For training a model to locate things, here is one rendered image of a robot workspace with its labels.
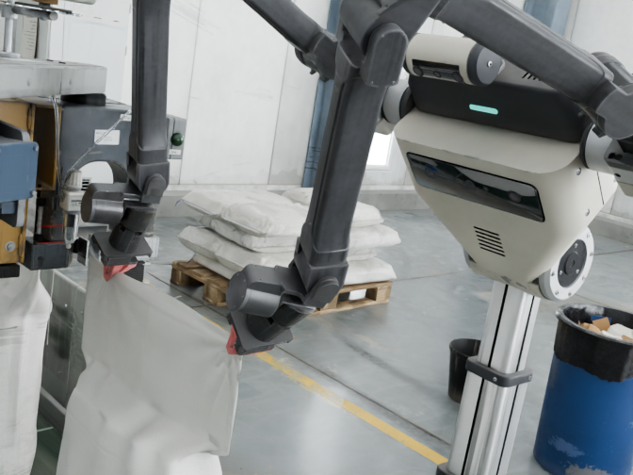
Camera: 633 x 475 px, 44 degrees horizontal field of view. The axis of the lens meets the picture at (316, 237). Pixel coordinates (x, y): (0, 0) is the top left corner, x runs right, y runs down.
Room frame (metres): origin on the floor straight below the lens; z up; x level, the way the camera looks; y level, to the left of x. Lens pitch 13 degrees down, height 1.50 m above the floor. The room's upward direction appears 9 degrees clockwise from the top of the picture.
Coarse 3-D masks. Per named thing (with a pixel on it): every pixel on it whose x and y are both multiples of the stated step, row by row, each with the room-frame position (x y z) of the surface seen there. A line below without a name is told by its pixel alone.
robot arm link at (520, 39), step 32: (352, 0) 0.90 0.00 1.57; (384, 0) 0.86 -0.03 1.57; (416, 0) 0.86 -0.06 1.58; (448, 0) 0.88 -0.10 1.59; (480, 0) 0.90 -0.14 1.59; (352, 32) 0.88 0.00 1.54; (416, 32) 0.88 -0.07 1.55; (480, 32) 0.93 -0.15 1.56; (512, 32) 0.94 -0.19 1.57; (544, 32) 0.96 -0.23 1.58; (544, 64) 0.98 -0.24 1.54; (576, 64) 1.00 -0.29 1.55; (576, 96) 1.03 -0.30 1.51; (608, 96) 1.01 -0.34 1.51; (608, 128) 1.04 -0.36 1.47
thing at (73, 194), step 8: (72, 176) 1.46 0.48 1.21; (80, 176) 1.46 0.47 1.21; (72, 184) 1.46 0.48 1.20; (80, 184) 1.47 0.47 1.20; (64, 192) 1.46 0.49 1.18; (72, 192) 1.45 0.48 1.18; (80, 192) 1.46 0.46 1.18; (64, 200) 1.45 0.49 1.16; (72, 200) 1.45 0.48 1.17; (80, 200) 1.46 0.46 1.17; (64, 208) 1.45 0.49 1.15; (72, 208) 1.45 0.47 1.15
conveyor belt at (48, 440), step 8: (40, 416) 2.04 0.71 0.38; (40, 424) 1.99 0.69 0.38; (48, 424) 2.00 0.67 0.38; (40, 432) 1.95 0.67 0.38; (48, 432) 1.96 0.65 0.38; (56, 432) 1.97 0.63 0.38; (40, 440) 1.91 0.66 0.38; (48, 440) 1.91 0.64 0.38; (56, 440) 1.92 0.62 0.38; (40, 448) 1.87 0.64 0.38; (48, 448) 1.88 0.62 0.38; (56, 448) 1.88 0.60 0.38; (40, 456) 1.83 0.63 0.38; (48, 456) 1.84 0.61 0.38; (56, 456) 1.84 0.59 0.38; (40, 464) 1.79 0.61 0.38; (48, 464) 1.80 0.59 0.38; (56, 464) 1.81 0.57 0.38; (32, 472) 1.75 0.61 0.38; (40, 472) 1.76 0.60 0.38; (48, 472) 1.76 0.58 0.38; (56, 472) 1.77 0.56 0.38
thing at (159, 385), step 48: (96, 288) 1.47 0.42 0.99; (144, 288) 1.38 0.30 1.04; (96, 336) 1.46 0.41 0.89; (144, 336) 1.32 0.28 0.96; (192, 336) 1.24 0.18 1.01; (96, 384) 1.39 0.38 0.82; (144, 384) 1.31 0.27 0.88; (192, 384) 1.23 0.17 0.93; (96, 432) 1.29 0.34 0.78; (144, 432) 1.23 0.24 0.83; (192, 432) 1.22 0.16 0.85
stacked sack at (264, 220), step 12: (240, 204) 4.38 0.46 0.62; (252, 204) 4.38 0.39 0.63; (264, 204) 4.50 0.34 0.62; (276, 204) 4.57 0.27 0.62; (288, 204) 4.66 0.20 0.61; (228, 216) 4.34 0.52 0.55; (240, 216) 4.27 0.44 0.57; (252, 216) 4.22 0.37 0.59; (264, 216) 4.19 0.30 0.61; (276, 216) 4.22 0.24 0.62; (288, 216) 4.31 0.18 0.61; (300, 216) 4.38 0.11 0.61; (240, 228) 4.26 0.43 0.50; (252, 228) 4.15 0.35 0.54; (264, 228) 4.12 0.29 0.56; (276, 228) 4.14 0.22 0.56; (288, 228) 4.21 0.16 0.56; (300, 228) 4.28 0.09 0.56
